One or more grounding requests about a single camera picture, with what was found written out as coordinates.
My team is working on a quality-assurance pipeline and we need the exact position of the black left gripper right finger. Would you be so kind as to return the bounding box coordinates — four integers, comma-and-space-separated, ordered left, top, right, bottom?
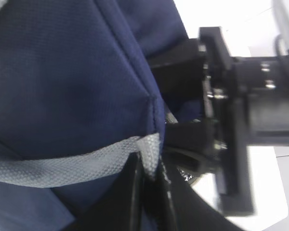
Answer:
158, 155, 242, 231

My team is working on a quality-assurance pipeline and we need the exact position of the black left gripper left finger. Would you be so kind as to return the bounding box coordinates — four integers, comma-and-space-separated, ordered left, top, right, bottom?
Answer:
64, 153, 143, 231

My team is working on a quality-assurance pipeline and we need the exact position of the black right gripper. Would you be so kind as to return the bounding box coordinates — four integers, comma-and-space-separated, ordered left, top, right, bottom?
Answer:
147, 27, 255, 214

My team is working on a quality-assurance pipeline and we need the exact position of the navy blue lunch bag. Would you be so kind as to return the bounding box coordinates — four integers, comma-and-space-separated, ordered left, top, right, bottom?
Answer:
0, 0, 203, 231

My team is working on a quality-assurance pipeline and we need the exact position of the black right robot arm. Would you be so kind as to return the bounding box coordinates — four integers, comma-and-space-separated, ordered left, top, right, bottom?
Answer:
148, 27, 289, 215

